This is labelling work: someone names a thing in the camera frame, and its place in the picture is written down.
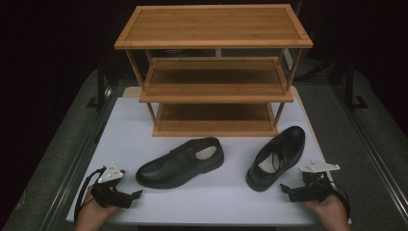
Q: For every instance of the person's right hand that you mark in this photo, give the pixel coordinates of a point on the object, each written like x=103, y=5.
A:
x=330, y=213

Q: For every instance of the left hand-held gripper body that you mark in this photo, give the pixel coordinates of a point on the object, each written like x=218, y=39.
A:
x=110, y=189

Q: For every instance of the person's left hand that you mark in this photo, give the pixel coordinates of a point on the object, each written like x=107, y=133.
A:
x=94, y=215

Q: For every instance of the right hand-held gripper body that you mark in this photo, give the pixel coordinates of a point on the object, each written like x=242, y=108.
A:
x=312, y=187

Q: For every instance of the wooden three-tier shoe rack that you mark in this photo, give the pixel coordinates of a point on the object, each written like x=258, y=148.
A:
x=211, y=27

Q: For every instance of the black leather shoe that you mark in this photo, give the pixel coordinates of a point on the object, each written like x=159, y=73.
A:
x=282, y=150
x=174, y=166

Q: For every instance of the black metal stand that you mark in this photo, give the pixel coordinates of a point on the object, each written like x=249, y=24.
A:
x=100, y=86
x=351, y=89

